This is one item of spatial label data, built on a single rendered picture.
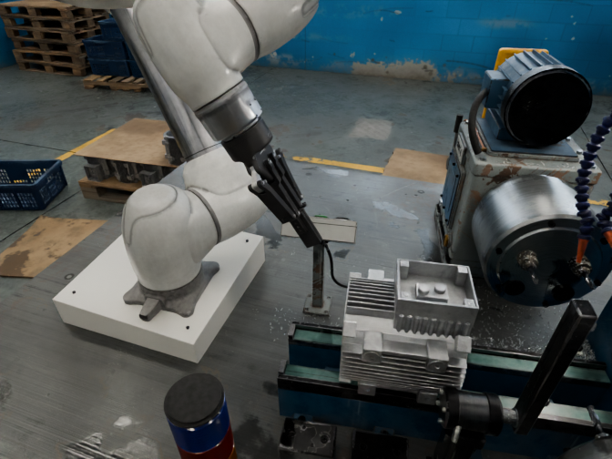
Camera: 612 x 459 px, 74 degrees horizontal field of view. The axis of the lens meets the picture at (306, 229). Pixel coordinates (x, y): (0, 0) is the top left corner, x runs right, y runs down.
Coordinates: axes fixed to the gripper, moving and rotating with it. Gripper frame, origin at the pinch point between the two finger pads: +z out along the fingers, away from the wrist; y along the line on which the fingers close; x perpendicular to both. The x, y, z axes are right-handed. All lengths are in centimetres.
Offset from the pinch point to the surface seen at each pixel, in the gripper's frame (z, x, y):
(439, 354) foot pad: 21.0, -15.3, -14.5
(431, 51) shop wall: 108, -18, 552
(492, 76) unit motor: 8, -39, 55
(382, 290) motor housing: 13.9, -8.6, -5.0
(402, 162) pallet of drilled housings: 108, 24, 248
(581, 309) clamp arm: 11.9, -34.5, -19.3
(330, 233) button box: 12.0, 3.9, 16.0
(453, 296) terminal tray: 18.7, -19.2, -5.3
